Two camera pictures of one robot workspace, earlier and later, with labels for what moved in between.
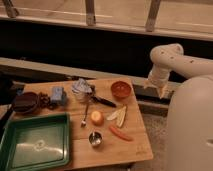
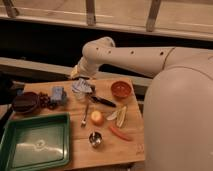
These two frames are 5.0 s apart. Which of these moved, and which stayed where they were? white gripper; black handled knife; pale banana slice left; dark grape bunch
Moved: white gripper
Stayed: dark grape bunch; pale banana slice left; black handled knife
